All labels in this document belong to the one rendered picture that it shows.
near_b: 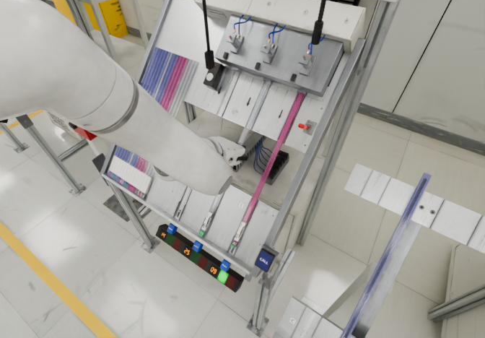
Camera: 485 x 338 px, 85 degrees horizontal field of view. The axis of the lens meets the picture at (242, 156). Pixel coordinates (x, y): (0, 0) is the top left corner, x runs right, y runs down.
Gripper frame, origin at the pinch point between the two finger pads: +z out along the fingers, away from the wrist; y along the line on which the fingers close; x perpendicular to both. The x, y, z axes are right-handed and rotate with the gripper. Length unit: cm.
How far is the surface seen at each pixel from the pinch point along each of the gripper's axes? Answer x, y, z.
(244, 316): 87, -16, 39
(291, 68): -26.4, -7.2, -0.3
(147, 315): 103, 25, 18
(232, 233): 24.1, -8.7, -2.9
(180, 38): -25.7, 36.8, 5.7
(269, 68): -24.7, -1.4, -0.6
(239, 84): -18.0, 8.7, 4.3
